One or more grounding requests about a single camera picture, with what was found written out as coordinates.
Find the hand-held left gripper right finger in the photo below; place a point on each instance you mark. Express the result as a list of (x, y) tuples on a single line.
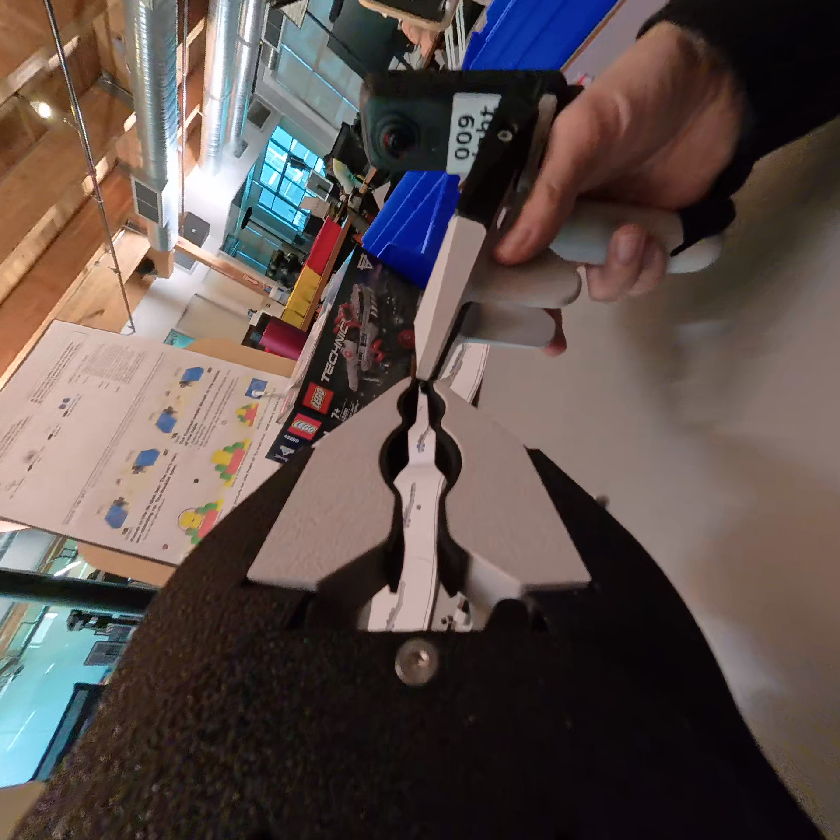
[(512, 512)]

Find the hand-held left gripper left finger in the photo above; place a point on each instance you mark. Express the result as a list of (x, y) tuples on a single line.
[(321, 512)]

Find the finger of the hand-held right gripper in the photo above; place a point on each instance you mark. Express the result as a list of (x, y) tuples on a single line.
[(449, 289)]

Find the white paper sheet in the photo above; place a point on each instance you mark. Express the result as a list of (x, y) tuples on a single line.
[(417, 525)]

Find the white desk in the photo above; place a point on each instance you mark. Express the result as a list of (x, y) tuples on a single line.
[(656, 459)]

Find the person's right hand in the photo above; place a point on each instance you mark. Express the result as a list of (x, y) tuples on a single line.
[(643, 131)]

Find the small blue plastic bin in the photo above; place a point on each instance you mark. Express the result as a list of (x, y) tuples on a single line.
[(407, 223)]

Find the black toy set box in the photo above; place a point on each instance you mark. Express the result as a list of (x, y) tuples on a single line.
[(354, 341)]

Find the large blue plastic bin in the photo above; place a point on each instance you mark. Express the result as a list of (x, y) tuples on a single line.
[(525, 33)]

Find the red plastic bin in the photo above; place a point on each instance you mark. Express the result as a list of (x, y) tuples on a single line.
[(325, 249)]

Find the white poster clip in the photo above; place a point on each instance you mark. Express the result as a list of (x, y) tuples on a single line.
[(262, 394)]

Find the yellow plastic bin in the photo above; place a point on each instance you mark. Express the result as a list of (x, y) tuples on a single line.
[(303, 298)]

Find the glass window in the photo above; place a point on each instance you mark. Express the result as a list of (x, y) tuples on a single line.
[(282, 170)]

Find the brown cardboard board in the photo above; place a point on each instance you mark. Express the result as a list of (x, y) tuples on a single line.
[(262, 358)]

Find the printed instruction poster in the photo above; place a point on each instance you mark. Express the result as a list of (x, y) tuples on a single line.
[(98, 426)]

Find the black ceiling speaker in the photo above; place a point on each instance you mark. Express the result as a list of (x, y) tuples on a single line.
[(195, 228)]

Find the metal ceiling pipe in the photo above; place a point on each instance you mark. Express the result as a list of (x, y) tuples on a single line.
[(85, 144)]

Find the narrow silver air duct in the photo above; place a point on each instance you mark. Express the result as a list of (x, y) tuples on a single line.
[(229, 72)]

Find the wide silver air duct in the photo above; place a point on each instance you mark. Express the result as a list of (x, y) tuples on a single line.
[(152, 98)]

